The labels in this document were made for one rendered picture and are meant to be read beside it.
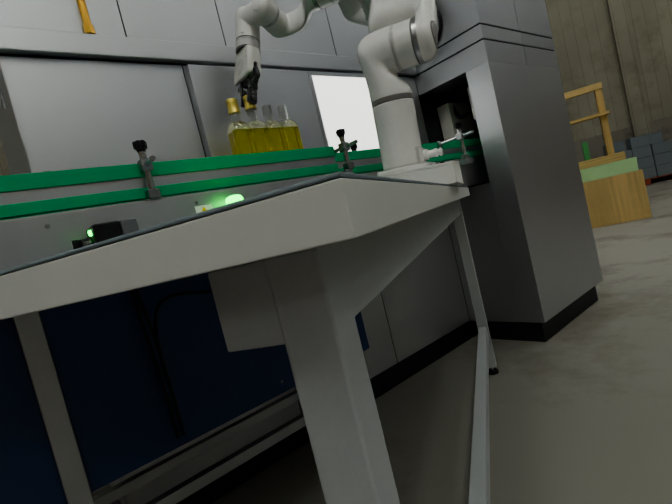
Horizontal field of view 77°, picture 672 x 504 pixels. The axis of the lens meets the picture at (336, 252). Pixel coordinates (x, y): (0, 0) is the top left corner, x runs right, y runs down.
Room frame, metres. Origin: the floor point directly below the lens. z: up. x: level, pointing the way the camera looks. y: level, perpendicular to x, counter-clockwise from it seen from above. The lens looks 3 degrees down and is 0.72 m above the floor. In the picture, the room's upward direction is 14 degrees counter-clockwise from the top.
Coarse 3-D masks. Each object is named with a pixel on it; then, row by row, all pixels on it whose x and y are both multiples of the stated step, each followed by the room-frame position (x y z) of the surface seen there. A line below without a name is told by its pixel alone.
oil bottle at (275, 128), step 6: (270, 120) 1.35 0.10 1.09; (270, 126) 1.33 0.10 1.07; (276, 126) 1.34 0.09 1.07; (282, 126) 1.36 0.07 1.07; (270, 132) 1.33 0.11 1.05; (276, 132) 1.34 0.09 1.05; (282, 132) 1.35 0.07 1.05; (270, 138) 1.33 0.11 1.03; (276, 138) 1.33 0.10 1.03; (282, 138) 1.35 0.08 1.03; (276, 144) 1.33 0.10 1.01; (282, 144) 1.35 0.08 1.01; (276, 150) 1.33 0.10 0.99; (282, 150) 1.34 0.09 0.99
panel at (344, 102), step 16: (320, 80) 1.68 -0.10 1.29; (336, 80) 1.73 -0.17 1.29; (352, 80) 1.79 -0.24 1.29; (320, 96) 1.67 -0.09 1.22; (336, 96) 1.72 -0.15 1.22; (352, 96) 1.78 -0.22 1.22; (368, 96) 1.83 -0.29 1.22; (336, 112) 1.71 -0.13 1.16; (352, 112) 1.76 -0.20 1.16; (368, 112) 1.82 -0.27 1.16; (336, 128) 1.70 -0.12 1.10; (352, 128) 1.75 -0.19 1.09; (368, 128) 1.81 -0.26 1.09; (336, 144) 1.68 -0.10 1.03; (368, 144) 1.79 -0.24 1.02
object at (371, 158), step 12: (432, 144) 1.79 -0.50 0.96; (444, 144) 1.84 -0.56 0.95; (456, 144) 1.90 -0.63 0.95; (468, 144) 1.95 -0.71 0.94; (480, 144) 2.02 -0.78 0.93; (336, 156) 1.45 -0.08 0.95; (360, 156) 1.52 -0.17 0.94; (372, 156) 1.56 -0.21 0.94; (444, 156) 1.83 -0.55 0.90; (456, 156) 1.88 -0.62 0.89; (360, 168) 1.51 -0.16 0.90; (372, 168) 1.55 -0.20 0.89
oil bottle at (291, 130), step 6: (282, 120) 1.39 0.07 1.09; (288, 120) 1.38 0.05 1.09; (288, 126) 1.37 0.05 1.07; (294, 126) 1.38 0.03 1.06; (288, 132) 1.37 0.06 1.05; (294, 132) 1.38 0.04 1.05; (288, 138) 1.36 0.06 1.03; (294, 138) 1.38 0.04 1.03; (300, 138) 1.39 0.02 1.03; (288, 144) 1.36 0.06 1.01; (294, 144) 1.37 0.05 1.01; (300, 144) 1.39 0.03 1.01
